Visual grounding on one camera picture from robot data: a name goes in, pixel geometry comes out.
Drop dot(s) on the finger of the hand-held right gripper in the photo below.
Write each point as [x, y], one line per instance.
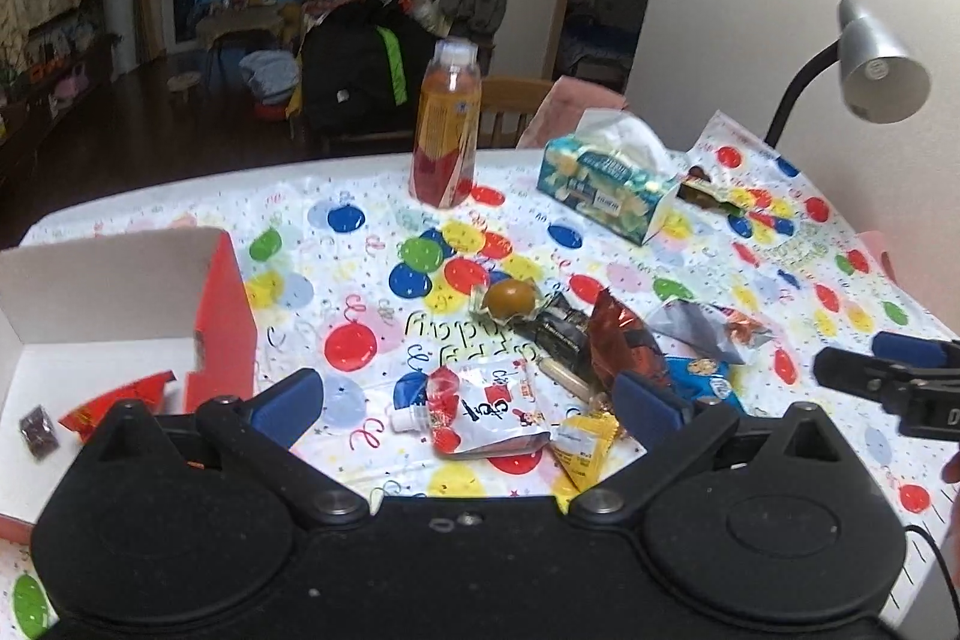
[911, 351]
[851, 370]

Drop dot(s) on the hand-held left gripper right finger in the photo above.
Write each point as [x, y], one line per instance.
[649, 407]

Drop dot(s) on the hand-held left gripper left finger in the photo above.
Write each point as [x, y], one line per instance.
[289, 400]

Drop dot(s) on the blue cookie packet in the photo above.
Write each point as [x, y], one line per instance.
[701, 377]

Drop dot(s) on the orange-brown foil cookie packet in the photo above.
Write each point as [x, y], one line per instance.
[622, 340]

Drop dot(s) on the yellow snack packet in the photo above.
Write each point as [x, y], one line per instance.
[581, 452]

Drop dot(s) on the white and red jelly pouch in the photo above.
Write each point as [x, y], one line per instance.
[487, 411]

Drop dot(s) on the white and red cardboard box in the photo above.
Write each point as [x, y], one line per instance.
[97, 295]

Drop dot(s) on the person's right hand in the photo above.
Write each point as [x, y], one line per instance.
[955, 535]

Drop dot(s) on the beige sausage stick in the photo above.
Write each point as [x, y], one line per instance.
[566, 377]

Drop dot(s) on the silver snack packet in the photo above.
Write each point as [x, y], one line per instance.
[697, 329]

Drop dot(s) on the black snack packet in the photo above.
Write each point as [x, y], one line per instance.
[559, 325]

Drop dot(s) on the balloon print tablecloth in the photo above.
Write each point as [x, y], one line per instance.
[360, 280]

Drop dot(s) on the red snack packet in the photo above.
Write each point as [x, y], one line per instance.
[112, 401]

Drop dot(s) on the brown egg in clear wrap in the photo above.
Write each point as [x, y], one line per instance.
[506, 297]

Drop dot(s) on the small brown chocolate packet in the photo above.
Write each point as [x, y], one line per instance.
[705, 190]

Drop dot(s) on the green tissue box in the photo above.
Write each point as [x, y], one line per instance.
[600, 183]

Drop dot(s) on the small dark purple candy packet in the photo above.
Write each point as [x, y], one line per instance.
[37, 431]

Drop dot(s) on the red basin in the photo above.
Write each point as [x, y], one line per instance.
[274, 111]

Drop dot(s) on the grey desk lamp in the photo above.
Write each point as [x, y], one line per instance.
[877, 63]

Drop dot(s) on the pink cloth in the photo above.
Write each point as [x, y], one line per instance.
[581, 100]

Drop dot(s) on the orange drink bottle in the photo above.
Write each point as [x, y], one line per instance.
[446, 123]

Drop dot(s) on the pile of blue clothes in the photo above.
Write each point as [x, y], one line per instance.
[270, 74]

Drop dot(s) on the wooden chair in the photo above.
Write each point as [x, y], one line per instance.
[510, 111]

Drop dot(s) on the small round stool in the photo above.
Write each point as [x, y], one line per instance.
[185, 82]

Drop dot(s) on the black jacket with green stripe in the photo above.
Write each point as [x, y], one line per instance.
[352, 70]

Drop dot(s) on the small round table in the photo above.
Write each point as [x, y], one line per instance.
[240, 21]

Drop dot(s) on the dark low cabinet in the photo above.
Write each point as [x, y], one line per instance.
[52, 85]

